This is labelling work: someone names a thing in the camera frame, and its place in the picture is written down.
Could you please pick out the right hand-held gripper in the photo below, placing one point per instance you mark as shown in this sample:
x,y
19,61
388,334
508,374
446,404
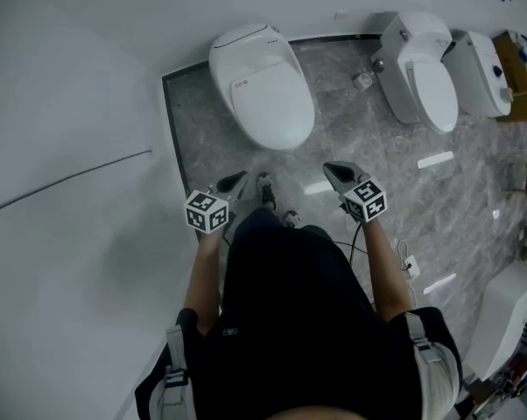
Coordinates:
x,y
365,201

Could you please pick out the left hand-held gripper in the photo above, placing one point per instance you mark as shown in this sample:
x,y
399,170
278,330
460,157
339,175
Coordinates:
x,y
206,212

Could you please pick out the white toilet lid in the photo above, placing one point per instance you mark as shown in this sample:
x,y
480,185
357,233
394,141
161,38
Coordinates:
x,y
274,107

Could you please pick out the person's right forearm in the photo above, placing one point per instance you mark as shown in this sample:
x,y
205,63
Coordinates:
x,y
384,274

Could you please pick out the person's left forearm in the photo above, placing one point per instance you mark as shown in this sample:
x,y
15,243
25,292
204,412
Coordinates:
x,y
204,274

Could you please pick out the white toilet with tank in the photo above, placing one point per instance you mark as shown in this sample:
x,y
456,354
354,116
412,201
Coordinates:
x,y
421,59

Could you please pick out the white smart toilet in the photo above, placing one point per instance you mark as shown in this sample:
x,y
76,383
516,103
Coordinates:
x,y
246,44

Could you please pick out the white toilet with blue button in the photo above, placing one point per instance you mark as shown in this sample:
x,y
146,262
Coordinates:
x,y
473,72

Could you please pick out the person's left grey shoe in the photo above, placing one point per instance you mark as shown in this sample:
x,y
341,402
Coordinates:
x,y
266,188

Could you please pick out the person's grey shoe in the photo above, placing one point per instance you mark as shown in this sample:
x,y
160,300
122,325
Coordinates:
x,y
291,218
266,188

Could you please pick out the person's right grey shoe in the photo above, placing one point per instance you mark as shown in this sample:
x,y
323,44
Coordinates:
x,y
291,218

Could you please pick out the small white floor device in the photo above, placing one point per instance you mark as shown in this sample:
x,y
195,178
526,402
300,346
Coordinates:
x,y
363,81

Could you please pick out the white power adapter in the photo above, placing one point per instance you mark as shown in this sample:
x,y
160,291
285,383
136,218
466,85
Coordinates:
x,y
410,266

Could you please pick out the black round water valve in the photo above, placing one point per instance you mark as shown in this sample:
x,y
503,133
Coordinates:
x,y
379,65

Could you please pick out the person's black clothing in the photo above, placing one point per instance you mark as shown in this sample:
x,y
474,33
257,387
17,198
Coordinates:
x,y
290,322

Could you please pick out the brown cardboard box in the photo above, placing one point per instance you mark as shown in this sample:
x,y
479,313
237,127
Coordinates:
x,y
519,70

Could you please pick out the white ceramic fixture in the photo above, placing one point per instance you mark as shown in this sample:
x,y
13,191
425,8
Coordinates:
x,y
504,313

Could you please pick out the white wall outlet plate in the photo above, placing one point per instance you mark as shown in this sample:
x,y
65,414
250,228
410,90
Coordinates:
x,y
341,15

